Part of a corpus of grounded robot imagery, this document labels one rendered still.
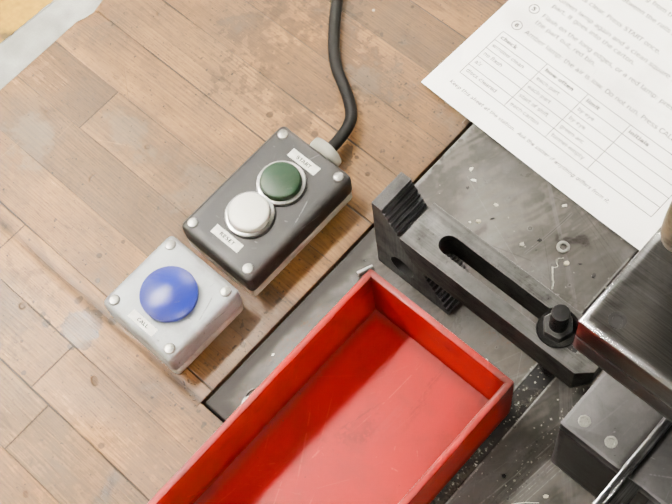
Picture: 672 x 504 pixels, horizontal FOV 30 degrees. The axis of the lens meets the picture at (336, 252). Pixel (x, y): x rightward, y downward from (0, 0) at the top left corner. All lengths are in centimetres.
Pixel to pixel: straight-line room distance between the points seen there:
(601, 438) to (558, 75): 31
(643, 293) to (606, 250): 28
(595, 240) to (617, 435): 19
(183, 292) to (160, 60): 22
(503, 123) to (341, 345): 21
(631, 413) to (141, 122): 43
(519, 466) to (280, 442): 16
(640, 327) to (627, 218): 30
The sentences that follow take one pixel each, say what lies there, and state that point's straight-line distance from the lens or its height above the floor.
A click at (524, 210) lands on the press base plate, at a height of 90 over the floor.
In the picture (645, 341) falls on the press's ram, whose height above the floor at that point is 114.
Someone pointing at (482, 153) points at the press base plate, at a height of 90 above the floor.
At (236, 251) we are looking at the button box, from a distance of 86.
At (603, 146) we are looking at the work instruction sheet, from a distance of 93.
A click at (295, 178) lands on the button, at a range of 87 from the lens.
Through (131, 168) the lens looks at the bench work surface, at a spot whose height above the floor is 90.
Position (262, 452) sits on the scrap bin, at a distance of 84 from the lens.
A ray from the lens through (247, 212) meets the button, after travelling 87.
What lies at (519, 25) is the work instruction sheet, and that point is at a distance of 98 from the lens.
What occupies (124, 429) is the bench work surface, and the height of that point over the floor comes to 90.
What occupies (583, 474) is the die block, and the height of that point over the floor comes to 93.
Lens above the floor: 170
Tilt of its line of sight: 65 degrees down
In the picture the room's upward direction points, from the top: 11 degrees counter-clockwise
